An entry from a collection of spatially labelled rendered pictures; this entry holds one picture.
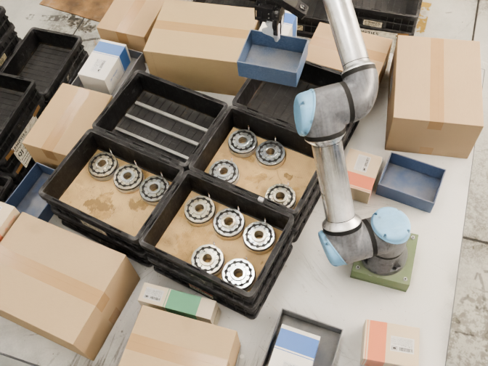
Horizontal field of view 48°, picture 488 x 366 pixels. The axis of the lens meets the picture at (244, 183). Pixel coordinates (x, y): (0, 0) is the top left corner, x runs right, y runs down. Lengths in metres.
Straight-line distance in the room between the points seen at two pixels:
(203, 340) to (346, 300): 0.50
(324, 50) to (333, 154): 0.77
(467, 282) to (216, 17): 1.61
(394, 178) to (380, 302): 0.48
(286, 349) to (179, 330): 0.32
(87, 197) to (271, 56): 0.80
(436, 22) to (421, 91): 1.64
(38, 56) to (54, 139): 1.10
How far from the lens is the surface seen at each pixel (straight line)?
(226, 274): 1.72
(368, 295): 1.88
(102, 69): 2.31
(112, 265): 1.76
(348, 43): 1.57
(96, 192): 1.98
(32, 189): 2.24
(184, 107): 2.12
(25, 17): 4.05
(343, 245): 1.63
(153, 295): 1.77
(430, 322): 1.89
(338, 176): 1.56
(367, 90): 1.52
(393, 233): 1.65
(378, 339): 1.76
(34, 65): 3.13
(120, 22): 2.45
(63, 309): 1.75
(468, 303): 2.71
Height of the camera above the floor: 2.45
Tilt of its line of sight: 59 degrees down
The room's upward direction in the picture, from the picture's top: 7 degrees counter-clockwise
